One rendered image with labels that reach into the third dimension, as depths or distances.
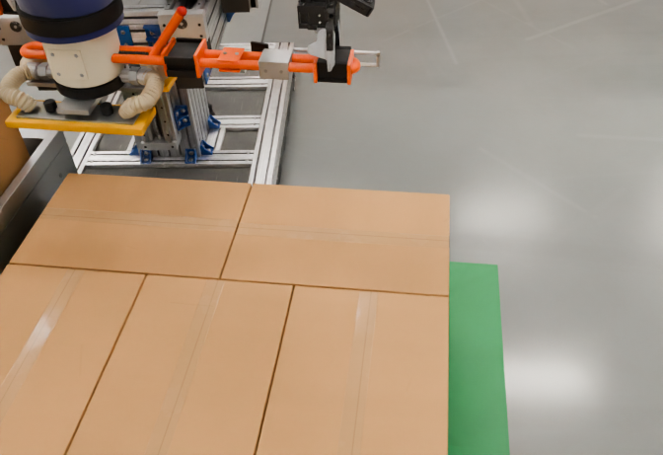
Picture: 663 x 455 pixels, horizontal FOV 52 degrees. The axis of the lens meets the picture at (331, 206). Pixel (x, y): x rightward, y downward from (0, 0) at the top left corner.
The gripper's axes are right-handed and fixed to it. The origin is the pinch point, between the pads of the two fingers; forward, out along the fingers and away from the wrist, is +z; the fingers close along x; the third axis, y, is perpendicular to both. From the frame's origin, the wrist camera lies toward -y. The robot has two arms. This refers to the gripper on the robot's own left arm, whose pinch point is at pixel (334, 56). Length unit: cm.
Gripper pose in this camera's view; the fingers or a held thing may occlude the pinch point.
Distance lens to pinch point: 158.6
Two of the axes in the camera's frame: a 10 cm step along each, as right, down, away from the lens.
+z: 0.4, 7.5, 6.6
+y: -9.9, -0.6, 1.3
